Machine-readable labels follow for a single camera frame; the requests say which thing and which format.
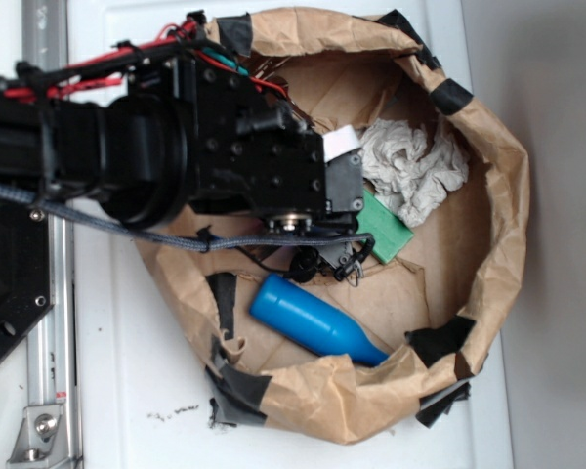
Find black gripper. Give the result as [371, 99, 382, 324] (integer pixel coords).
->
[129, 58, 366, 282]

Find aluminium rail profile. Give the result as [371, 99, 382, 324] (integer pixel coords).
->
[21, 1, 83, 468]

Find green rectangular block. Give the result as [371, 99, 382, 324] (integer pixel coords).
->
[356, 190, 414, 264]

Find crumpled white paper towel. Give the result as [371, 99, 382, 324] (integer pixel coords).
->
[360, 117, 469, 228]

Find grey braided cable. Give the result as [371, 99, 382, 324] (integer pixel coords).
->
[0, 177, 375, 254]

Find brown paper bag bin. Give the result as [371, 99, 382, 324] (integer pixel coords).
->
[137, 7, 529, 444]

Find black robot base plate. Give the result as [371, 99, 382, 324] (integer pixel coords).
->
[0, 204, 52, 363]

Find blue plastic bottle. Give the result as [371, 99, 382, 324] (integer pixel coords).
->
[249, 275, 388, 366]

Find red and black wire bundle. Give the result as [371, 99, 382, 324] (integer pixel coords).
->
[0, 14, 290, 104]

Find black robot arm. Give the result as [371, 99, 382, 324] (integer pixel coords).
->
[0, 56, 363, 245]

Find metal corner bracket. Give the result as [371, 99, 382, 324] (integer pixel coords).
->
[6, 404, 69, 468]

